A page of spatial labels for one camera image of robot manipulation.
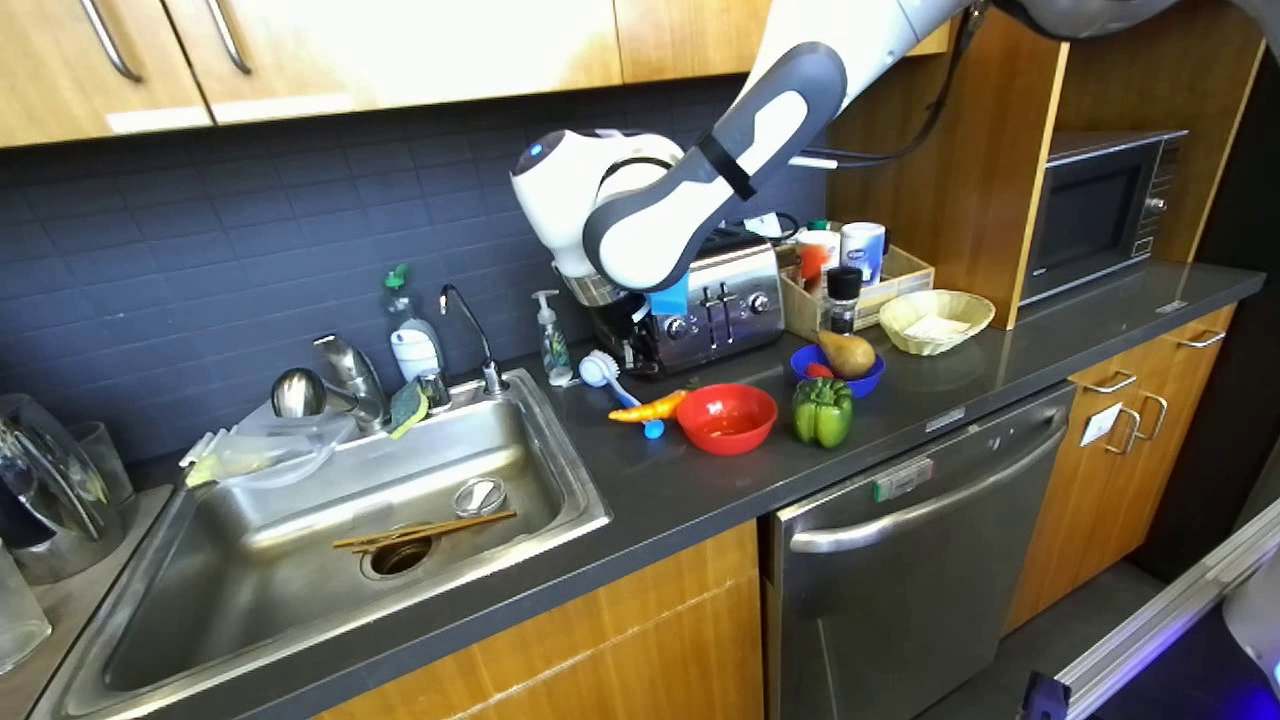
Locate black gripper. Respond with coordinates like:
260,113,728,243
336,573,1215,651
590,293,661,357

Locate green pepper toy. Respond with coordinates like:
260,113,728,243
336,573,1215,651
791,373,861,452

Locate clear hand soap pump bottle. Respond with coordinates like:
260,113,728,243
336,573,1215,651
528,289,580,396

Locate silver four-slot toaster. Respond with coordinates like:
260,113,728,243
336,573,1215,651
584,236,789,385

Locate red plastic bowl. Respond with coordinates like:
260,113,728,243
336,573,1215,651
671,381,783,465

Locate thin black gooseneck tap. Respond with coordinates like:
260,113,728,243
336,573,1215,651
435,283,510,403

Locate white and red canister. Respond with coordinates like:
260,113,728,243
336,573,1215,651
791,220,843,293

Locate dish soap bottle green cap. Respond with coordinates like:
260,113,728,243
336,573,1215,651
381,263,447,398

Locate black-capped spice shaker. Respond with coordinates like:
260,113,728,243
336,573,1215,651
822,263,870,341

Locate metal sink strainer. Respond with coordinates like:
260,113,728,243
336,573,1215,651
447,477,515,524

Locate green sponge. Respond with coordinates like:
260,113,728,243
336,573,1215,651
383,385,435,443

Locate blue plastic bowl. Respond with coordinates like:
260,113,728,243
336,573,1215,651
783,341,888,403

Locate white and blue canister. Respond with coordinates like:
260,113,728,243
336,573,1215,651
835,214,893,289

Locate light wooden box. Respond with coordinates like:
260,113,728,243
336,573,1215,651
777,243,942,341

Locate chrome sink faucet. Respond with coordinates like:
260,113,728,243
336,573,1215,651
307,333,393,433

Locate pale wicker basket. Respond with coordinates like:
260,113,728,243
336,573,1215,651
878,283,1001,359

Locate wooden base cabinet under sink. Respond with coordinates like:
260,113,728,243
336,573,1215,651
325,519,771,720

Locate round metal ladle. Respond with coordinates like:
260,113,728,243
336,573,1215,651
263,367,333,428

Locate stainless steel dishwasher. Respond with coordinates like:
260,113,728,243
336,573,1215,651
760,381,1080,720

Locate clear plastic wrap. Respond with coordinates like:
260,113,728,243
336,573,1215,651
176,403,367,497

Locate tall wooden shelf unit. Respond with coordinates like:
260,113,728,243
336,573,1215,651
826,0,1280,333

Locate stainless steel sink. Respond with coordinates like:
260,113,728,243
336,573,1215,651
35,367,618,720

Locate stainless steel microwave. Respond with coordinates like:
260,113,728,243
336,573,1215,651
1015,124,1192,309

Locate wooden base cabinet with tag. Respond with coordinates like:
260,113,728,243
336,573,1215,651
1004,298,1246,630

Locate glass kettle jug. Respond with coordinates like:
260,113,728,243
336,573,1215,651
0,396,139,593

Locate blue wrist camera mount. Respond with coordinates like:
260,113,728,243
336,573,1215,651
645,268,697,325

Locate white brush blue handle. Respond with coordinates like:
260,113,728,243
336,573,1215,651
577,346,669,443

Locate wooden wall cabinet door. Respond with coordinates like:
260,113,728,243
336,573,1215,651
0,0,218,150
613,0,777,88
158,0,630,133

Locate aluminium frame rail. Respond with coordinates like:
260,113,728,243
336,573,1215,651
1021,497,1280,720

